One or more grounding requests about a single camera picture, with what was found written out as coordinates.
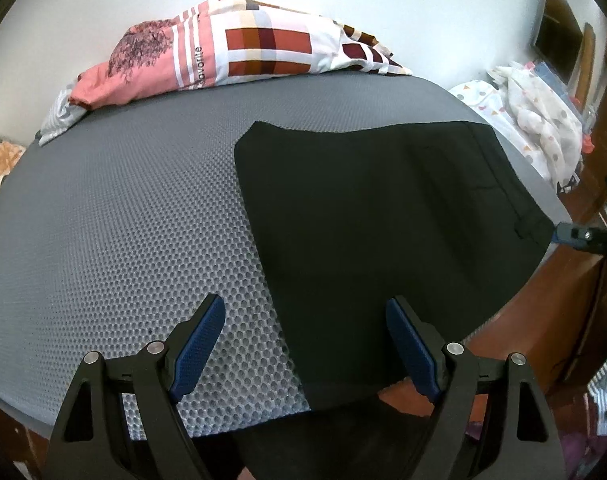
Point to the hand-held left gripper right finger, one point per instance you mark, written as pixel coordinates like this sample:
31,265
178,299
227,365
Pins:
413,350

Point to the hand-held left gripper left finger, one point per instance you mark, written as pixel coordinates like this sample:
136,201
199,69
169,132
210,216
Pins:
198,350

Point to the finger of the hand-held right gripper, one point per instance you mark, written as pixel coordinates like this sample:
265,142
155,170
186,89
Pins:
583,236

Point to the black pants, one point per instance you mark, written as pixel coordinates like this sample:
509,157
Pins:
373,235

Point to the white dotted cloth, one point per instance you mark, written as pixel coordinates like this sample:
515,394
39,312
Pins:
533,110

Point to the grey honeycomb mat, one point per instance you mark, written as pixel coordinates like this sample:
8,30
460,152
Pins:
133,220

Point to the white striped fabric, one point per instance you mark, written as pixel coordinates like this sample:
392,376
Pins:
602,395

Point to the dark wooden framed furniture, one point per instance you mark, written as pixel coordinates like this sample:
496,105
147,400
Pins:
558,40

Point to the grey striped cloth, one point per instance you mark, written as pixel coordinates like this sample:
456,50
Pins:
58,117

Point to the pink checked pillow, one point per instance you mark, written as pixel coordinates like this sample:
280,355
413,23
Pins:
243,55

